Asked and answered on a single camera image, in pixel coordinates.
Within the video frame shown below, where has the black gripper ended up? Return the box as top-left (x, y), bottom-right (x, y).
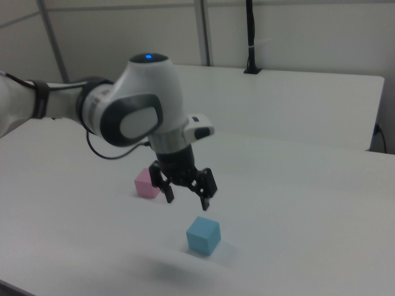
top-left (148, 146), bottom-right (218, 212)

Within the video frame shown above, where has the blue foam cube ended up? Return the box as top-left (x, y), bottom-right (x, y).
top-left (185, 215), bottom-right (222, 257)

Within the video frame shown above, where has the pink foam cube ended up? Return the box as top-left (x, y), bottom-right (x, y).
top-left (133, 167), bottom-right (162, 200)

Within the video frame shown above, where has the white rounded-corner table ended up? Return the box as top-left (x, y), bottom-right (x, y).
top-left (172, 64), bottom-right (386, 152)

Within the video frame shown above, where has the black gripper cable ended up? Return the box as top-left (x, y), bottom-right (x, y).
top-left (85, 129), bottom-right (151, 160)

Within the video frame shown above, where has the grey partition frame post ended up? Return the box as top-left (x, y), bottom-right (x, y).
top-left (36, 0), bottom-right (70, 83)
top-left (195, 0), bottom-right (214, 67)

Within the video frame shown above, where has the black velcro strap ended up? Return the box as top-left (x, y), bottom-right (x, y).
top-left (30, 80), bottom-right (52, 120)

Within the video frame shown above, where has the black camera pole with base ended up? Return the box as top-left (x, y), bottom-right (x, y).
top-left (243, 0), bottom-right (263, 75)

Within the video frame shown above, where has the black power cable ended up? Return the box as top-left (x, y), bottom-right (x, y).
top-left (373, 123), bottom-right (387, 154)

